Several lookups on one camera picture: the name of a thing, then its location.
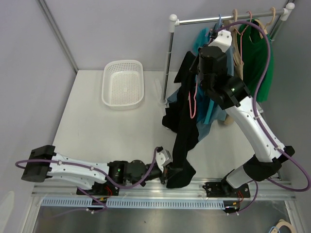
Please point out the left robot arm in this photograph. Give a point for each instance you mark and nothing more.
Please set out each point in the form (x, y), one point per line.
(94, 178)

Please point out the beige t shirt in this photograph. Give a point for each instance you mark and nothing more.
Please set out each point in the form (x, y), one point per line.
(238, 63)

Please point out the grey wall corner profile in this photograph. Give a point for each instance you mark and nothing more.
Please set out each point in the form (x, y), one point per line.
(57, 34)

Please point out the white slotted cable duct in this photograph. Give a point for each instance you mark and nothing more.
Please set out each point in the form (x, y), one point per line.
(136, 203)

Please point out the teal t shirt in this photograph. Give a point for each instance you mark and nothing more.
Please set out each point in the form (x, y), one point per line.
(203, 110)

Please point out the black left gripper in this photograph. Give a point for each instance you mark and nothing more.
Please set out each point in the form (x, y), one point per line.
(165, 174)

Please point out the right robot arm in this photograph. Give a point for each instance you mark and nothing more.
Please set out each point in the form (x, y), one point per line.
(233, 96)

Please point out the green t shirt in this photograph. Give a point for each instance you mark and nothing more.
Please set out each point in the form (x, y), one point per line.
(254, 56)

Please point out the black t shirt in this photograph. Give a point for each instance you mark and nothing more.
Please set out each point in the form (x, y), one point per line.
(177, 119)

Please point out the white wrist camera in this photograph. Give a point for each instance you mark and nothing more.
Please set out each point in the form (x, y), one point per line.
(163, 158)
(223, 40)

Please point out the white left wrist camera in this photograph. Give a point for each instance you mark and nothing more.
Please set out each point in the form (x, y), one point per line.
(163, 158)

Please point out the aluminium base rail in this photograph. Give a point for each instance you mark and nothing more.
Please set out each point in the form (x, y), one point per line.
(155, 190)

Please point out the beige hanger on floor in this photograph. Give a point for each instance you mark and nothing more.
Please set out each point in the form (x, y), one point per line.
(282, 223)

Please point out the white perforated plastic basket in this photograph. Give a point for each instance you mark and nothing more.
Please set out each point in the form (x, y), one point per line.
(123, 85)

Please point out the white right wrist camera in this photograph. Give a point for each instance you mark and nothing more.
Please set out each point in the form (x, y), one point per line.
(223, 40)

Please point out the silver white clothes rack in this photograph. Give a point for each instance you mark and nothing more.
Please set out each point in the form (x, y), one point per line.
(161, 86)

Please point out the grey blue t shirt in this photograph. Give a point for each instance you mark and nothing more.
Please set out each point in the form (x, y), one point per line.
(217, 113)

